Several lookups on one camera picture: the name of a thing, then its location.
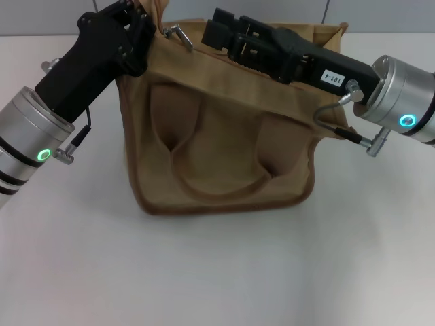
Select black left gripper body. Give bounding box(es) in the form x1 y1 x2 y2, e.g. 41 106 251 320
35 8 134 124

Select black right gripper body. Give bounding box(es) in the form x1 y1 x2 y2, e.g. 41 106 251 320
271 29 381 105

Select metal zipper pull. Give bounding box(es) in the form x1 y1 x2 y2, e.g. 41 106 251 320
162 24 194 52

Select khaki fabric food bag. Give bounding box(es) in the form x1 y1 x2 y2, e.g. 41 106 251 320
117 0 351 217

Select grey right gripper cable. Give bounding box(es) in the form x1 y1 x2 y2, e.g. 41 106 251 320
312 79 391 158

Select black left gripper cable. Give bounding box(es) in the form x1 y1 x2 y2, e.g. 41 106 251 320
41 57 93 163

